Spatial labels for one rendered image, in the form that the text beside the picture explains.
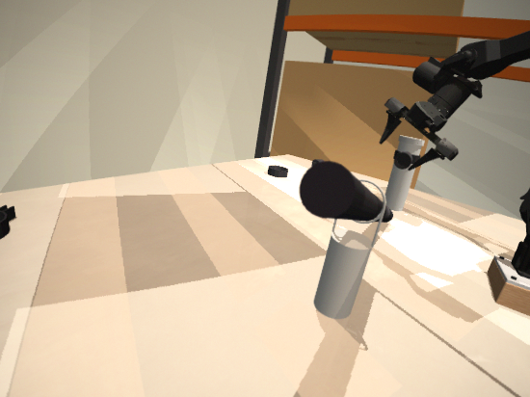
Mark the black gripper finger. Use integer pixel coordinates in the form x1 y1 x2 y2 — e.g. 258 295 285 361
379 110 402 144
409 148 445 171

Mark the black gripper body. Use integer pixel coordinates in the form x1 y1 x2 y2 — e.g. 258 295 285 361
384 94 459 161

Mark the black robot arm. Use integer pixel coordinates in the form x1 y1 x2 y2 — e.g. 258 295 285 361
407 30 530 279

